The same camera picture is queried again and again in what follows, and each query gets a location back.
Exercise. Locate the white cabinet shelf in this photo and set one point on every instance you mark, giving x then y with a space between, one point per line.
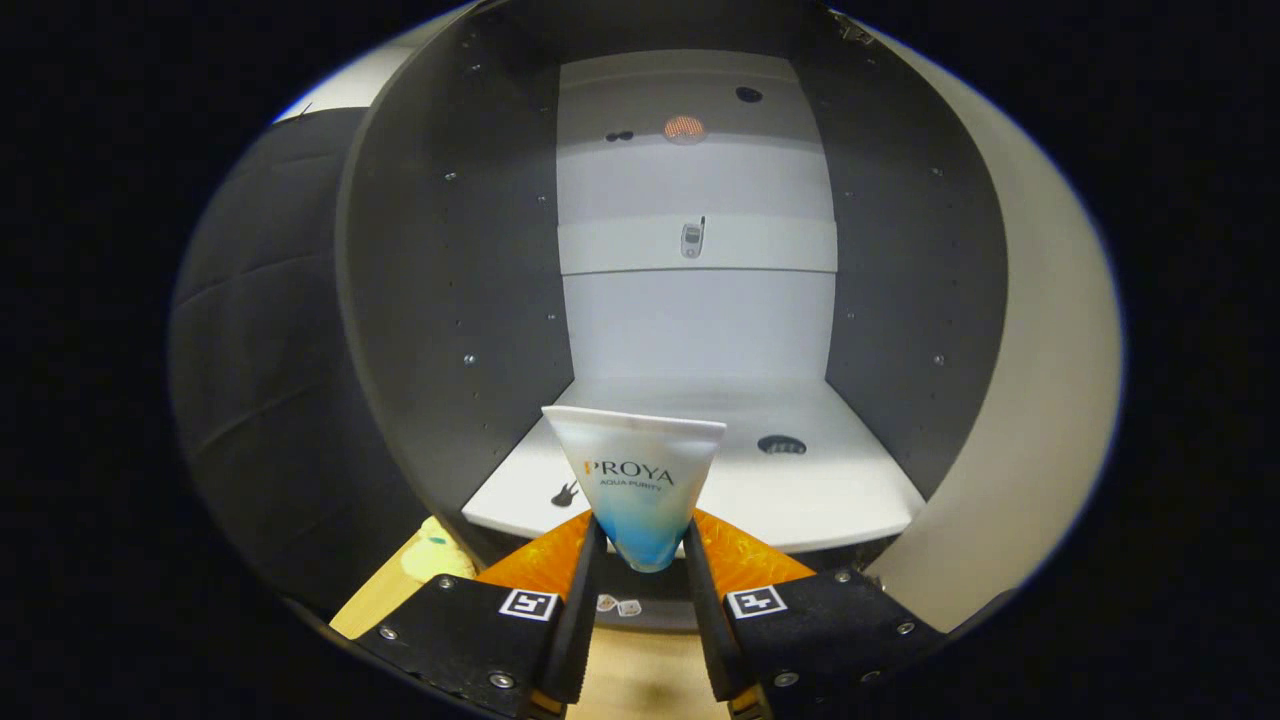
820 490
620 245

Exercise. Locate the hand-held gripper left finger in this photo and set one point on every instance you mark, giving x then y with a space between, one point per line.
460 630

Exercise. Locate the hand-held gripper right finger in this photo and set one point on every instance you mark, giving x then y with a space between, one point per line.
840 630

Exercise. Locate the black backdrop cloth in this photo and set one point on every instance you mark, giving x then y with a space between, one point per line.
260 400

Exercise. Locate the white blue cosmetic tube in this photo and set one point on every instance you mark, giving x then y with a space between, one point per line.
640 480

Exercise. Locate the dark grey cabinet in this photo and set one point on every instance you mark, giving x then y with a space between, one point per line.
450 300

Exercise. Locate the yellow soft object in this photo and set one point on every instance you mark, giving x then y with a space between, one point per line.
432 555

